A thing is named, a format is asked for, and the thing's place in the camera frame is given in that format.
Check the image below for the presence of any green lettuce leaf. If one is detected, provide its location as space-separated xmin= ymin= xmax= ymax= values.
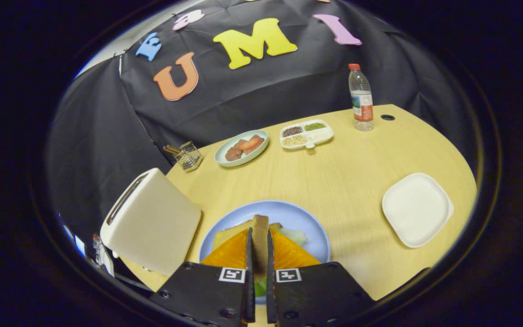
xmin=255 ymin=227 xmax=309 ymax=298

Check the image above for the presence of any small white object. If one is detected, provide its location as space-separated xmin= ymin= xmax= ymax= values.
xmin=93 ymin=234 xmax=116 ymax=277

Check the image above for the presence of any white square plate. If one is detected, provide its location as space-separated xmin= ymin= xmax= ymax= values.
xmin=382 ymin=173 xmax=454 ymax=248

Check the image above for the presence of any clear plastic water bottle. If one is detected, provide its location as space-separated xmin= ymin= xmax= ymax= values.
xmin=348 ymin=64 xmax=375 ymax=132

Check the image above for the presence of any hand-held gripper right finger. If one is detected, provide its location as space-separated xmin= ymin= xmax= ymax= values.
xmin=266 ymin=228 xmax=376 ymax=327

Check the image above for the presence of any white divided condiment tray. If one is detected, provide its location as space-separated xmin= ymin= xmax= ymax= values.
xmin=280 ymin=119 xmax=335 ymax=151

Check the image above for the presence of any white toaster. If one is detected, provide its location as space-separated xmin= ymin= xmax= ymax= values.
xmin=100 ymin=168 xmax=202 ymax=277

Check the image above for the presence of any light blue round plate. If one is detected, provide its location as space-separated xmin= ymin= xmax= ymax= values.
xmin=198 ymin=200 xmax=331 ymax=306

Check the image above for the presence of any brown meat chunk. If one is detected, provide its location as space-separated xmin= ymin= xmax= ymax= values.
xmin=225 ymin=139 xmax=247 ymax=162

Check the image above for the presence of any red tomato slice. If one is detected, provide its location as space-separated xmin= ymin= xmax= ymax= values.
xmin=240 ymin=135 xmax=265 ymax=152

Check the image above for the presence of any pale green round plate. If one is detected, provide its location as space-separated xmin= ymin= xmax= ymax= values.
xmin=214 ymin=129 xmax=269 ymax=168

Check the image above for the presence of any pale bread slice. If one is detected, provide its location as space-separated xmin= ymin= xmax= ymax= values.
xmin=212 ymin=219 xmax=283 ymax=253

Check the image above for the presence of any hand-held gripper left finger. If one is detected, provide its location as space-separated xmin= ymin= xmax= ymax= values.
xmin=149 ymin=227 xmax=256 ymax=327

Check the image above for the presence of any wire mesh holder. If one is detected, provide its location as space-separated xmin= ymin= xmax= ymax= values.
xmin=163 ymin=141 xmax=203 ymax=171

